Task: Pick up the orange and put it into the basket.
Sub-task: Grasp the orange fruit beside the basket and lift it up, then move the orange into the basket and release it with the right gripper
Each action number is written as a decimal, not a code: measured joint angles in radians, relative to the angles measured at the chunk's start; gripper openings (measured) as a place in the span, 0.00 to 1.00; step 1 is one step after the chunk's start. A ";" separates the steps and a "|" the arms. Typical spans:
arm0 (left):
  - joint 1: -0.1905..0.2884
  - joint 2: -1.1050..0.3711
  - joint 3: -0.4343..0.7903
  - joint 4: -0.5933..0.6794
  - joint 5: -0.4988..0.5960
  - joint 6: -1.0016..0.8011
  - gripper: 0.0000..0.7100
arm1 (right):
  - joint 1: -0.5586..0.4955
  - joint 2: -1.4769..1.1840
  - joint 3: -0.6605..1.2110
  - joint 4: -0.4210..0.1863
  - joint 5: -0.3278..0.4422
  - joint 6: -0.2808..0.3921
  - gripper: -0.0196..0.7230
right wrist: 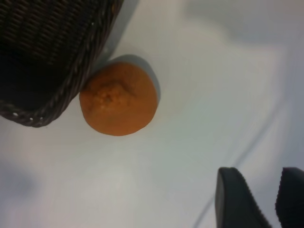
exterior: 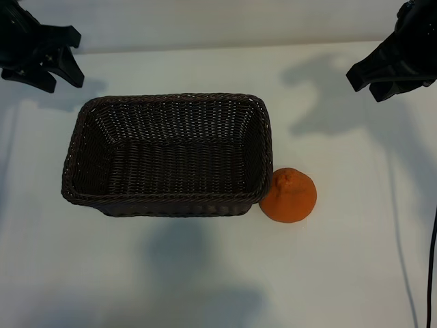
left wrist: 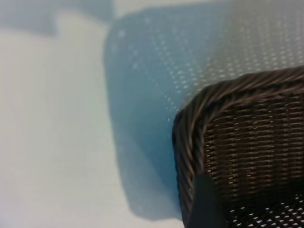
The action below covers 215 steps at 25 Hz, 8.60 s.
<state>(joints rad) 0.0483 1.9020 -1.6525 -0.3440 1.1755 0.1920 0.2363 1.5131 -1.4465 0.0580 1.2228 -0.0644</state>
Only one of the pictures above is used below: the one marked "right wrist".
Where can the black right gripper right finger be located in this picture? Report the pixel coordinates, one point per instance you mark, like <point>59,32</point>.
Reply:
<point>293,202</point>

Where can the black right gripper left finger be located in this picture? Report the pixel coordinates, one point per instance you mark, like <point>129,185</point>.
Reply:
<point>237,204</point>

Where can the orange citrus fruit with knob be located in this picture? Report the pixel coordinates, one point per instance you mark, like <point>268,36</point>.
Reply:
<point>118,107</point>

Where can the dark brown wicker basket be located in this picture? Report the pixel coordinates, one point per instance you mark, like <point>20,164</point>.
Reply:
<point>47,35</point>

